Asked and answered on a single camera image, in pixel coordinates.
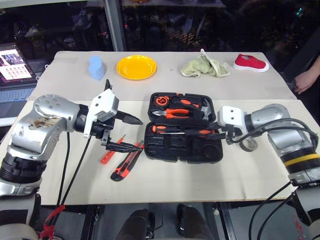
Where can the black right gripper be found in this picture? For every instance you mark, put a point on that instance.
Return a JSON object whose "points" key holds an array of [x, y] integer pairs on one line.
{"points": [[231, 136]]}

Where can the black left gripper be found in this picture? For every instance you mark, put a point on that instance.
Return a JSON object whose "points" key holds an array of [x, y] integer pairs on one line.
{"points": [[100, 128]]}

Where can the orange tester pen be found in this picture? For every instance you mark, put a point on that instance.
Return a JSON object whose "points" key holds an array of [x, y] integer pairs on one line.
{"points": [[106, 157]]}

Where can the orange black utility knife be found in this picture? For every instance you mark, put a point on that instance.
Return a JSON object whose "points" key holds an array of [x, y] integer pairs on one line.
{"points": [[122, 168]]}

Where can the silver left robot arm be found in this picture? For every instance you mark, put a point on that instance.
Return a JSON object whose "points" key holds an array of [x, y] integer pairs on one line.
{"points": [[47, 117]]}

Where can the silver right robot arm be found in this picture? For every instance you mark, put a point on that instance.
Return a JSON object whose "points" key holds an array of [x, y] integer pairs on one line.
{"points": [[287, 140]]}

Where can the bystander bare forearm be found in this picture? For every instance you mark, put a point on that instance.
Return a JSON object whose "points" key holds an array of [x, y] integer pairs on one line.
{"points": [[315, 72]]}

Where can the black plastic tool case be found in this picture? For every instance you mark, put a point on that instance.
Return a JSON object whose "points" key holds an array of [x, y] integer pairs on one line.
{"points": [[180, 152]]}

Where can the bystander bare hand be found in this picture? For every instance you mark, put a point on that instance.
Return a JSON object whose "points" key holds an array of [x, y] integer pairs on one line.
{"points": [[303, 81]]}

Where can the orange black screwdriver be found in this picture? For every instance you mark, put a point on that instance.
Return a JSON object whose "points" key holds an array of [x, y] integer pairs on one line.
{"points": [[203, 132], [160, 128]]}

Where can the black tape roll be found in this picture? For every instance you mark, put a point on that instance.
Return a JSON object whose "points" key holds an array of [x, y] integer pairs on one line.
{"points": [[251, 149]]}

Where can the orange black tape measure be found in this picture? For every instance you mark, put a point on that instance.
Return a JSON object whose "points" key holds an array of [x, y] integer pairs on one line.
{"points": [[162, 100]]}

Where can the yellow plastic plate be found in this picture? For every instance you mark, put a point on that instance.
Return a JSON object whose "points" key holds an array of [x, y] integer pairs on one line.
{"points": [[136, 67]]}

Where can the pale green cloth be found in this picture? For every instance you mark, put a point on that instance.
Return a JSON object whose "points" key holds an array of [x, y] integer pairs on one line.
{"points": [[200, 66]]}

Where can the light blue cup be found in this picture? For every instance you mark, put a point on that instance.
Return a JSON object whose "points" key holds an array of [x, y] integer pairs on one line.
{"points": [[96, 68]]}

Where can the red shoe with white sole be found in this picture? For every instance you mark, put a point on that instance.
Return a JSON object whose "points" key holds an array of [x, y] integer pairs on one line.
{"points": [[250, 62]]}

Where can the dark rounded shape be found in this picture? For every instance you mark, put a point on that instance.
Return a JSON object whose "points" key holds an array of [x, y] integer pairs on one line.
{"points": [[192, 225], [136, 225]]}

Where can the grey metal window pillar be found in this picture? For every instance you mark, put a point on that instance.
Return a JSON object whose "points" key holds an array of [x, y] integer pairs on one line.
{"points": [[115, 25]]}

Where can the open laptop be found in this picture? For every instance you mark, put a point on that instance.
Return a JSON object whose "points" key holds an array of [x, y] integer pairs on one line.
{"points": [[12, 65]]}

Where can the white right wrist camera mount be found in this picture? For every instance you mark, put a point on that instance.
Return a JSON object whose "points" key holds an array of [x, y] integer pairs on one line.
{"points": [[232, 115]]}

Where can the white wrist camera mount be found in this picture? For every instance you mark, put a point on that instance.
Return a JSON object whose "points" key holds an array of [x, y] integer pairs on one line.
{"points": [[232, 115], [102, 103]]}

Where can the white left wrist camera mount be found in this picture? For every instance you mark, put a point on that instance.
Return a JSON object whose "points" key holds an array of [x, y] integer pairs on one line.
{"points": [[102, 103]]}

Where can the black table frame leg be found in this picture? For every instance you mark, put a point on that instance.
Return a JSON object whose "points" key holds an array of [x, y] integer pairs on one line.
{"points": [[91, 222], [226, 222]]}

